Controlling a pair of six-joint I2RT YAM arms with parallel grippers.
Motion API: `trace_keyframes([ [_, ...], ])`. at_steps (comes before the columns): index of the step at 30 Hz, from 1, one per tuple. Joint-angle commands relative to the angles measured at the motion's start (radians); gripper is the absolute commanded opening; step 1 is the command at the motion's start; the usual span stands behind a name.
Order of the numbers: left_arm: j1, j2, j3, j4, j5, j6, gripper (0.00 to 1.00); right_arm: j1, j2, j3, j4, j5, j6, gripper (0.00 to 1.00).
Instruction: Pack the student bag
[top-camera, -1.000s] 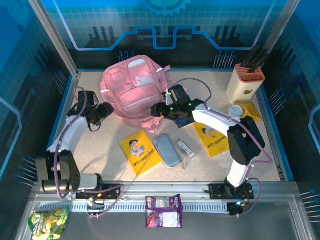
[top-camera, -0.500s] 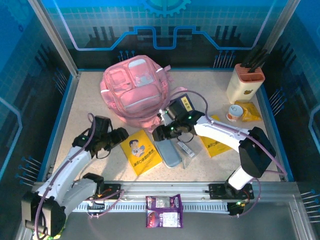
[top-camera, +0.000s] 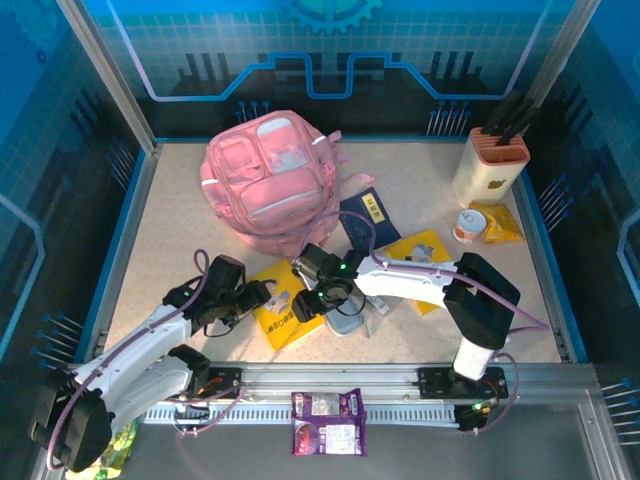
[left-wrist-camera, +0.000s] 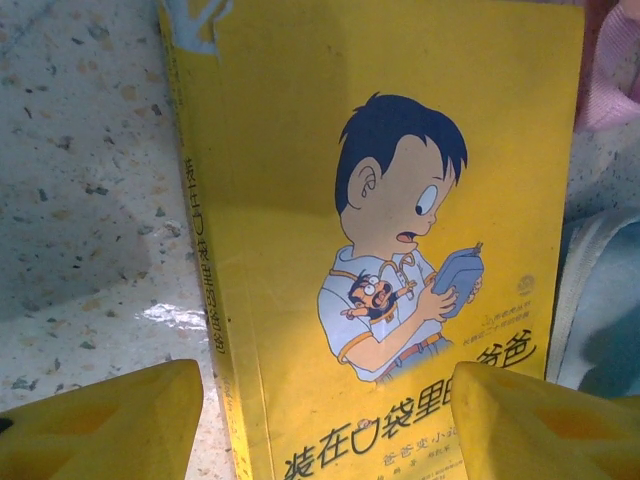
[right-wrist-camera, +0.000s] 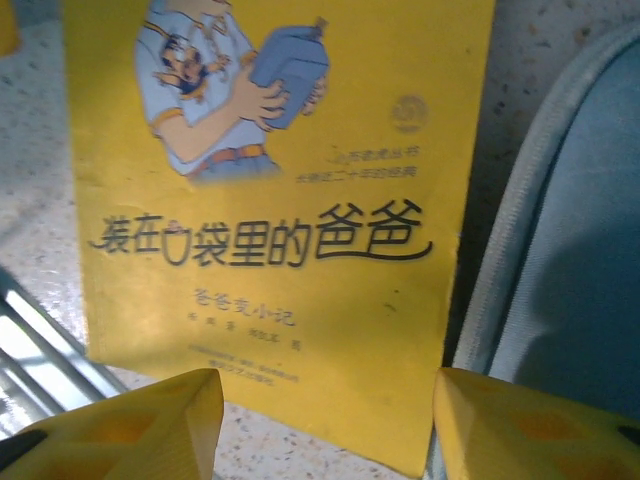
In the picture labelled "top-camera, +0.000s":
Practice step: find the grey pencil case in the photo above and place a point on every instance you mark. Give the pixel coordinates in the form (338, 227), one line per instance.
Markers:
(345, 325)

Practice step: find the purple snack bag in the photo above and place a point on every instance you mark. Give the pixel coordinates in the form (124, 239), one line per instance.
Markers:
(327, 430)

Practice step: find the green yellow snack bag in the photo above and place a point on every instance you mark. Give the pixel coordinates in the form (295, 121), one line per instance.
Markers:
(122, 445)

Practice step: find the yellow cartoon cover book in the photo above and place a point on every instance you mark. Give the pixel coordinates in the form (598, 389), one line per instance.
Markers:
(425, 245)
(285, 325)

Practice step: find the small white printed box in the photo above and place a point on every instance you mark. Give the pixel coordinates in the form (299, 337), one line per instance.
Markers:
(378, 305)

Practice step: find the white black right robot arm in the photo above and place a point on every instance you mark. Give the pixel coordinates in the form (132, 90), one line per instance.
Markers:
(400, 285)

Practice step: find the dark blue book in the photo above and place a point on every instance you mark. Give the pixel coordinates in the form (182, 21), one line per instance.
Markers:
(387, 230)

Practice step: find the aluminium frame post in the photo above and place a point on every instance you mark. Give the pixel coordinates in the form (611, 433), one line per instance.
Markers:
(107, 75)
(565, 50)

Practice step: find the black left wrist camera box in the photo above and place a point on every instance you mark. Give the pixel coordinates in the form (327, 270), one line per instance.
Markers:
(227, 272)

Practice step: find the pink student backpack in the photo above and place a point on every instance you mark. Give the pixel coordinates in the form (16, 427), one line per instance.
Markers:
(270, 190)

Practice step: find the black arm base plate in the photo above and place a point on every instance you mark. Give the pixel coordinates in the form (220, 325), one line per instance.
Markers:
(435, 382)
(225, 377)

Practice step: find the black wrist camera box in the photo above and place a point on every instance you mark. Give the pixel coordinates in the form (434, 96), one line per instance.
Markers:
(312, 260)
(227, 272)

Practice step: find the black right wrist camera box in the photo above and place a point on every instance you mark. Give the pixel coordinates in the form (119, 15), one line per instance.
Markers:
(312, 260)

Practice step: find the cream knife block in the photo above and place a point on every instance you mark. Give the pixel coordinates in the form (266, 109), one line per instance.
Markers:
(480, 175)

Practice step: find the aluminium frame rail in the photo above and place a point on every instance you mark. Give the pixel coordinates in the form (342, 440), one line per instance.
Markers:
(325, 375)

